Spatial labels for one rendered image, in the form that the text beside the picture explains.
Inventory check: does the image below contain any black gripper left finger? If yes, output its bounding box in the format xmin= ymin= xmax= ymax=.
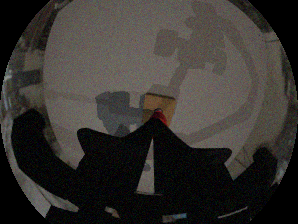
xmin=77 ymin=117 xmax=156 ymax=192

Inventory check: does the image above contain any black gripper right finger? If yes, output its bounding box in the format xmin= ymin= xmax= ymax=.
xmin=153 ymin=119 xmax=233 ymax=194

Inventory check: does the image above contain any brown square block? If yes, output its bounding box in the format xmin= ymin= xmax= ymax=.
xmin=141 ymin=92 xmax=177 ymax=128

